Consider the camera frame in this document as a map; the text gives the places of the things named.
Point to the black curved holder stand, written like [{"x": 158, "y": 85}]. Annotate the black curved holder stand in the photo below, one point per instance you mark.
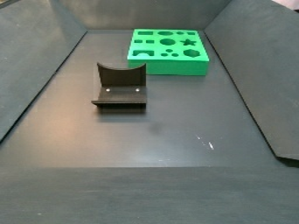
[{"x": 121, "y": 85}]

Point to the green shape sorter block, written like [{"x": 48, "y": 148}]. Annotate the green shape sorter block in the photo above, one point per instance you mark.
[{"x": 168, "y": 52}]

